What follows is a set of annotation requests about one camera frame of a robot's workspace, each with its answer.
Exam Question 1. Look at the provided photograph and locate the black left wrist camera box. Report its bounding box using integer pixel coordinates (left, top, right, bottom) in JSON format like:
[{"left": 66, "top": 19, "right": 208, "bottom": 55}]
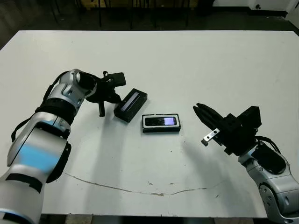
[{"left": 107, "top": 72, "right": 127, "bottom": 86}]

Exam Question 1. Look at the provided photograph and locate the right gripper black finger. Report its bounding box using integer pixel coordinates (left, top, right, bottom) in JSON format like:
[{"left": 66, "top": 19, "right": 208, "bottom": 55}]
[
  {"left": 192, "top": 106, "right": 221, "bottom": 131},
  {"left": 196, "top": 103, "right": 227, "bottom": 124}
]

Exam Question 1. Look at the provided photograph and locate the black box base white insert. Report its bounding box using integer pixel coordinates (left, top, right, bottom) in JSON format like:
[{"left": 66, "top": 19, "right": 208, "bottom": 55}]
[{"left": 141, "top": 113, "right": 181, "bottom": 134}]

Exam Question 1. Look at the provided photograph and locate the black box lid silver strip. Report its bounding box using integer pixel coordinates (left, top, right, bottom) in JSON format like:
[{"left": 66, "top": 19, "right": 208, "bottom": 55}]
[{"left": 114, "top": 88, "right": 148, "bottom": 123}]

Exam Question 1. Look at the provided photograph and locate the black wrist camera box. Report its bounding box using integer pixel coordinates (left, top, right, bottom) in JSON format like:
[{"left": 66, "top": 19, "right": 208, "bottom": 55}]
[
  {"left": 240, "top": 106, "right": 262, "bottom": 128},
  {"left": 107, "top": 72, "right": 127, "bottom": 86}
]

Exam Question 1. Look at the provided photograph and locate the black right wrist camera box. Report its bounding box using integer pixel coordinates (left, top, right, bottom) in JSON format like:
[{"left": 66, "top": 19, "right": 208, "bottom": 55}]
[{"left": 240, "top": 106, "right": 262, "bottom": 128}]

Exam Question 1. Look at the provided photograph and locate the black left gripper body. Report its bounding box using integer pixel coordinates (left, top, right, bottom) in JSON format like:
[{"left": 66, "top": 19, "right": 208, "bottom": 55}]
[{"left": 85, "top": 70, "right": 115, "bottom": 117}]

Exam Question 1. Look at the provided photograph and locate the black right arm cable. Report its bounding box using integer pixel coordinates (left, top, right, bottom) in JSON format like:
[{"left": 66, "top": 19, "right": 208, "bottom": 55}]
[{"left": 256, "top": 136, "right": 283, "bottom": 154}]

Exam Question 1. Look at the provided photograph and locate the black trash bin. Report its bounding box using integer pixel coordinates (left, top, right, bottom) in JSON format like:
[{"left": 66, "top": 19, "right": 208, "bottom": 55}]
[{"left": 195, "top": 0, "right": 214, "bottom": 17}]

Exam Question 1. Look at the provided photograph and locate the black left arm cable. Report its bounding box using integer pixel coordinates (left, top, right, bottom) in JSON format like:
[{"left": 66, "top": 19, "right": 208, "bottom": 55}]
[{"left": 11, "top": 74, "right": 61, "bottom": 142}]

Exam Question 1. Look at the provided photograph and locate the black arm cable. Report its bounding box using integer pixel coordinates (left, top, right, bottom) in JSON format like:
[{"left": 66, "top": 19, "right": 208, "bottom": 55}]
[
  {"left": 11, "top": 74, "right": 61, "bottom": 142},
  {"left": 256, "top": 136, "right": 283, "bottom": 154}
]

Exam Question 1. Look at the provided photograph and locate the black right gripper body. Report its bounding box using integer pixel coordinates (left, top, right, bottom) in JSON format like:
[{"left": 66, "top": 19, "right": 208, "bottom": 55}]
[{"left": 202, "top": 113, "right": 258, "bottom": 157}]

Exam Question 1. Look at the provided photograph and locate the black phone-like camera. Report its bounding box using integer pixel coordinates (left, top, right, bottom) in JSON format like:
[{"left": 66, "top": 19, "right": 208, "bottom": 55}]
[{"left": 144, "top": 116, "right": 177, "bottom": 126}]

